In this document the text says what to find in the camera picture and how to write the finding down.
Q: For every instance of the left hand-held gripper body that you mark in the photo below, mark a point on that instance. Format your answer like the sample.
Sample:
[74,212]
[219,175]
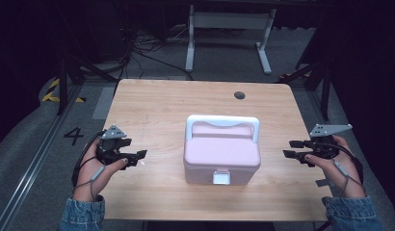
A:
[112,148]

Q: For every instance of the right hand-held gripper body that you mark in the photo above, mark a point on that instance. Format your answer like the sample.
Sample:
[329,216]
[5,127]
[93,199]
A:
[324,144]

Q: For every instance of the person's right hand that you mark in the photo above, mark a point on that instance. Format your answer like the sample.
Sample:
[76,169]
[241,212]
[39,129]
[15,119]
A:
[341,174]

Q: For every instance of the person's left hand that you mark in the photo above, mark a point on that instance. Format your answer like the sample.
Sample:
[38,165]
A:
[89,174]

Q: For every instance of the grey tape piece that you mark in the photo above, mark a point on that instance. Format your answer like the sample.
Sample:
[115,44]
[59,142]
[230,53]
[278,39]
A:
[324,183]

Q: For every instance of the black tripod stand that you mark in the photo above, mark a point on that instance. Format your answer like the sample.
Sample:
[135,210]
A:
[325,89]
[63,83]

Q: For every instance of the black table grommet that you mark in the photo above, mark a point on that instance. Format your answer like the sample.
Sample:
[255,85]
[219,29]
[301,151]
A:
[239,95]

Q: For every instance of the yellow and black floor tape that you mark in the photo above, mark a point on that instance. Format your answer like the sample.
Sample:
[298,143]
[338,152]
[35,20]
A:
[51,93]

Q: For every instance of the metal floor rail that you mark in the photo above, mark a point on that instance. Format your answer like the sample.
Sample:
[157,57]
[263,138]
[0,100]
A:
[31,160]

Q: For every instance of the white metal desk frame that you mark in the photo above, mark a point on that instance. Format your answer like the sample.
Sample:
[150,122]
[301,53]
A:
[231,20]

